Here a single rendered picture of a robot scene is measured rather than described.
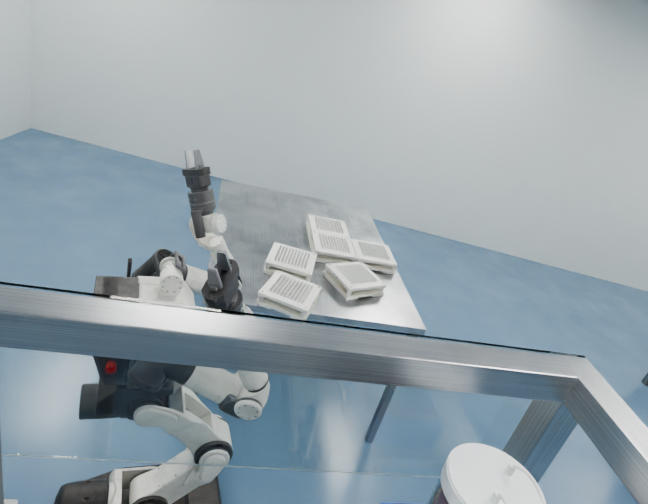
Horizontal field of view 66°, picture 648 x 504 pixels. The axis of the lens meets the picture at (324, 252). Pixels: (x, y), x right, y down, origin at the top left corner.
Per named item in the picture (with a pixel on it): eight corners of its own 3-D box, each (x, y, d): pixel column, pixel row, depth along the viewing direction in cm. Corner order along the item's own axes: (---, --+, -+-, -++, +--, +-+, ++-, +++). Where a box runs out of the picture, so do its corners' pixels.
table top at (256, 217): (220, 184, 356) (221, 179, 355) (365, 212, 381) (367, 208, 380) (202, 304, 226) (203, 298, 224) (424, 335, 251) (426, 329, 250)
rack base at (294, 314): (274, 281, 252) (275, 277, 251) (319, 298, 249) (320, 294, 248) (255, 304, 230) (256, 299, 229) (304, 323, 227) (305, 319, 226)
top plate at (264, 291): (276, 272, 250) (277, 269, 249) (321, 290, 247) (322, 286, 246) (257, 295, 228) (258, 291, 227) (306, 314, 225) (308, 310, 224)
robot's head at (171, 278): (158, 299, 146) (161, 274, 142) (157, 280, 154) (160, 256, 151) (181, 300, 149) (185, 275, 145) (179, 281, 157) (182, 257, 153)
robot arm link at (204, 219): (224, 197, 176) (230, 228, 180) (198, 199, 180) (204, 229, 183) (207, 205, 166) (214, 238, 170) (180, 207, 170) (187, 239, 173)
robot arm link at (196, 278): (231, 308, 190) (181, 294, 174) (216, 293, 199) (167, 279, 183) (245, 282, 189) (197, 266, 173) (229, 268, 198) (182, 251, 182)
